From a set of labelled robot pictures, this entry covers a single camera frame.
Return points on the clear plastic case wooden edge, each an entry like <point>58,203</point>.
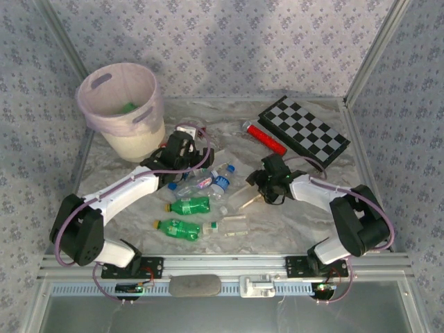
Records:
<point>243,199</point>
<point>236,227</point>

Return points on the clear bottle blue white label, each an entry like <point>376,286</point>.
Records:
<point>172,186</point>

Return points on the water bottle blue label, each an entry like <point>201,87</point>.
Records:
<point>222,182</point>

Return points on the clear bottle pink purple label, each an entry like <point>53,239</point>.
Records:
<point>199,183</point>

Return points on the small clear bottle white cap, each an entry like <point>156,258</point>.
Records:
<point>223,209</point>

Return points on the green plastic soda bottle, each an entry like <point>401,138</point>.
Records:
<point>180,229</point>
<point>128,107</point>
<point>189,205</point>

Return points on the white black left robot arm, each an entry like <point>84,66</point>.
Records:
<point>121,190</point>

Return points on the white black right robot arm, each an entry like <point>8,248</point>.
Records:
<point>312,190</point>

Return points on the white bin with pink liner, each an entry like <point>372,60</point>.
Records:
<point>138,142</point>

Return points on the clear plastic piece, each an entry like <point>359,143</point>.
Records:
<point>216,157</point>

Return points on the black grey folding chessboard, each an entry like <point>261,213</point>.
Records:
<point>322,135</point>

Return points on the white plastic latch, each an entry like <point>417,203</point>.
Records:
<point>256,288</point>

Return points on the small circuit board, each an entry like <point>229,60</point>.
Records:
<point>324,287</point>
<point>128,288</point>

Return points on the grey oval pad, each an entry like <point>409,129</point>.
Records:
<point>194,286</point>

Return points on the grey metal panel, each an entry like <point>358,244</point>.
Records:
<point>243,315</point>

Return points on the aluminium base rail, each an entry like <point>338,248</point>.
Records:
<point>222,265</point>

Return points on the aluminium side rail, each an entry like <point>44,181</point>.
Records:
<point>360,149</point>
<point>77,173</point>

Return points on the aluminium frame post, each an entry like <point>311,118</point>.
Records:
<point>375,52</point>
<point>64,38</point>

